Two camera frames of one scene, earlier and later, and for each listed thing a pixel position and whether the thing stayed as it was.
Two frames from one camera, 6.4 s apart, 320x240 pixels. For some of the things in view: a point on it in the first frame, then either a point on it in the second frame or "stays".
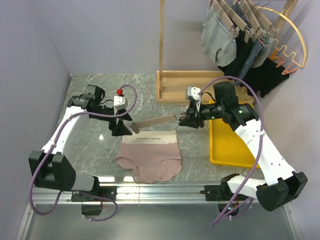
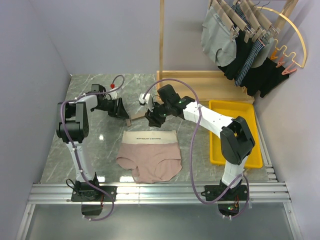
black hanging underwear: x=242 y=49 stays
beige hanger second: x=236 y=18 stays
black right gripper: x=194 y=119 → x=152 y=116
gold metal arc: x=284 y=17 stays
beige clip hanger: x=136 y=125 → x=133 y=115
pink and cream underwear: x=152 y=156 stays
